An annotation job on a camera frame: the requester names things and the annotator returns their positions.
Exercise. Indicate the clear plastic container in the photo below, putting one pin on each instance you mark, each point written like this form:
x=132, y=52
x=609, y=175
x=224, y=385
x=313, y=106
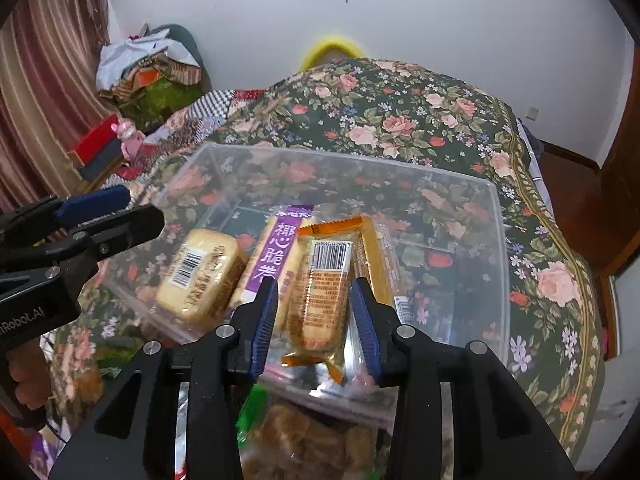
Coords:
x=450, y=270

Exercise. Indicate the person's left hand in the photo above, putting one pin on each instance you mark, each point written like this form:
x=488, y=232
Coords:
x=31, y=375

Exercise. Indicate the pile of clothes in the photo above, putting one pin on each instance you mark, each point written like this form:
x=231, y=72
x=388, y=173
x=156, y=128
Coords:
x=150, y=72

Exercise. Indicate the yellow round object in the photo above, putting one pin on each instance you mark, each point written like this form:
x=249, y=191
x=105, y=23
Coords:
x=330, y=50

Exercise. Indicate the red box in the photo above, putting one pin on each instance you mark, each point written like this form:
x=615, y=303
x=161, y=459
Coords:
x=95, y=142

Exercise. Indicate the clear bag of fried snacks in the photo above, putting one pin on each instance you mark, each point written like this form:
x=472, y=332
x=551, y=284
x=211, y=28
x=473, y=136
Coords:
x=310, y=442

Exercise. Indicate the dark floral blanket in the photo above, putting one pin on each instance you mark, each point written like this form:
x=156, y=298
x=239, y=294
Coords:
x=400, y=110

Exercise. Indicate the long orange snack packet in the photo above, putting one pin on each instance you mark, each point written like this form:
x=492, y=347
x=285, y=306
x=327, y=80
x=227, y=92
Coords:
x=382, y=270

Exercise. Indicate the checkered patchwork quilt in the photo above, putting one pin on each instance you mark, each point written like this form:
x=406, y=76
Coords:
x=200, y=110

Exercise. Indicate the striped pink curtain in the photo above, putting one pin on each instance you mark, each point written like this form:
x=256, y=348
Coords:
x=50, y=85

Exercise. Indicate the pink toy figure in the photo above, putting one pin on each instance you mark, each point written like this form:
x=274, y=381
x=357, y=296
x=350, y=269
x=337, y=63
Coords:
x=129, y=137

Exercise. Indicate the white wall socket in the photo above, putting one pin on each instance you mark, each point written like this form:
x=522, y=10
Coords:
x=532, y=112

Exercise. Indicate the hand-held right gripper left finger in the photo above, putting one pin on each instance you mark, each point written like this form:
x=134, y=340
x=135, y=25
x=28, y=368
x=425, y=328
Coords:
x=265, y=330

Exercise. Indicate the green snack packet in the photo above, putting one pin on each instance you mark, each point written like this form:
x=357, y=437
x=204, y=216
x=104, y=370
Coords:
x=247, y=412

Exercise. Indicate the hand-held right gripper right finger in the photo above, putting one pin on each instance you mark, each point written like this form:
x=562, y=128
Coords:
x=362, y=331

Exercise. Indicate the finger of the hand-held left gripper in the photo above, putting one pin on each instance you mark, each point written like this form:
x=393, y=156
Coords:
x=95, y=205
x=125, y=227

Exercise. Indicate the purple label biscuit packet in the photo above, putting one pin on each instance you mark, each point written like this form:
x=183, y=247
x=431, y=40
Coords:
x=277, y=255

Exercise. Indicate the yellow cake packet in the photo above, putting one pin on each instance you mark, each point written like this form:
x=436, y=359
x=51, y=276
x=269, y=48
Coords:
x=200, y=280

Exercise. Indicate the orange biscuit packet with barcode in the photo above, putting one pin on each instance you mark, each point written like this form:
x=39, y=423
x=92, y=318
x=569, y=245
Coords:
x=320, y=300

